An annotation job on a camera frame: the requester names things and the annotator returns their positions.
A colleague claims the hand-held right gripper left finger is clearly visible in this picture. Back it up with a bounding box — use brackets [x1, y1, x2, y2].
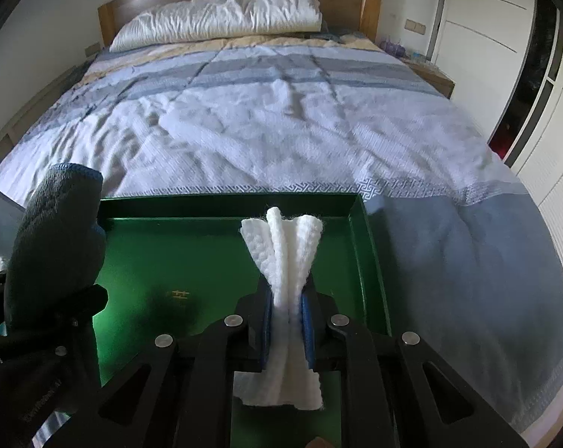
[31, 276, 275, 448]

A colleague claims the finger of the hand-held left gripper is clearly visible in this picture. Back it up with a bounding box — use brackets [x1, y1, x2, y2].
[64, 284, 108, 325]

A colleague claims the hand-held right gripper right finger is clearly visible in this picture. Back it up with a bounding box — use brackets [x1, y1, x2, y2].
[300, 280, 529, 448]

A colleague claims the dark grey towel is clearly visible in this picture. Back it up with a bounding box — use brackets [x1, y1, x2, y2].
[3, 163, 108, 332]

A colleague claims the white knitted cloth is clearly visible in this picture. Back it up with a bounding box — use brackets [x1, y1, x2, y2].
[232, 206, 326, 412]

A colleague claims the green tray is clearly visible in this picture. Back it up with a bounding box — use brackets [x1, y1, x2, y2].
[92, 191, 393, 448]

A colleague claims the striped bedspread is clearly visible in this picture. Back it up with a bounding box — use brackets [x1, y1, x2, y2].
[0, 32, 563, 435]

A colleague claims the wooden nightstand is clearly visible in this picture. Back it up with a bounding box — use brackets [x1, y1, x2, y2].
[405, 56, 456, 99]

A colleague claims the white pillow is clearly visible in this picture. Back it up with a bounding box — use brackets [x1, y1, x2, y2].
[109, 0, 323, 52]

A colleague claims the white wardrobe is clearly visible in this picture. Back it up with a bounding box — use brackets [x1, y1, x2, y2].
[426, 0, 563, 290]

